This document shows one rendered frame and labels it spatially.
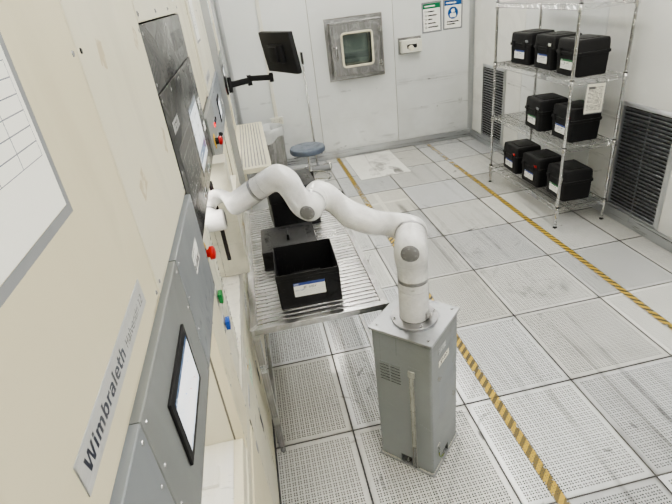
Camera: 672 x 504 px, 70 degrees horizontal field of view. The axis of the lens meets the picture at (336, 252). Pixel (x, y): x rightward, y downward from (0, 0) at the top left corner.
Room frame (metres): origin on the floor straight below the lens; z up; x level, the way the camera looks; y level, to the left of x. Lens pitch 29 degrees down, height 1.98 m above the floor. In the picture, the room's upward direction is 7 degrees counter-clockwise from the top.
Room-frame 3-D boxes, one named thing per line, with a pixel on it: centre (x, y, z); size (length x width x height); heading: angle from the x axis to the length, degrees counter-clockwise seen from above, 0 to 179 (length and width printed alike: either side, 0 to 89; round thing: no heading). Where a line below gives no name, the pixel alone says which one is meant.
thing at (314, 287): (1.91, 0.15, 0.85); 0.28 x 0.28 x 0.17; 6
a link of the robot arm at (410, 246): (1.56, -0.28, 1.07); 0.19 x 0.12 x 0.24; 167
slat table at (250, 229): (2.32, 0.18, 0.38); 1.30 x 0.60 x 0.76; 7
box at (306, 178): (2.72, 0.22, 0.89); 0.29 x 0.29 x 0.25; 11
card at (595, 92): (3.56, -2.04, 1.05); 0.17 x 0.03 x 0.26; 97
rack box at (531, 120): (4.17, -1.97, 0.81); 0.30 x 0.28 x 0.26; 3
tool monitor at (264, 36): (3.61, 0.36, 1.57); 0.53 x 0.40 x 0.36; 97
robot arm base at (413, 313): (1.59, -0.28, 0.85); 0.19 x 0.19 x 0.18
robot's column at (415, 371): (1.59, -0.28, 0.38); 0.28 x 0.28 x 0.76; 52
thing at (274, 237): (2.28, 0.24, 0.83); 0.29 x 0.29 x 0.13; 6
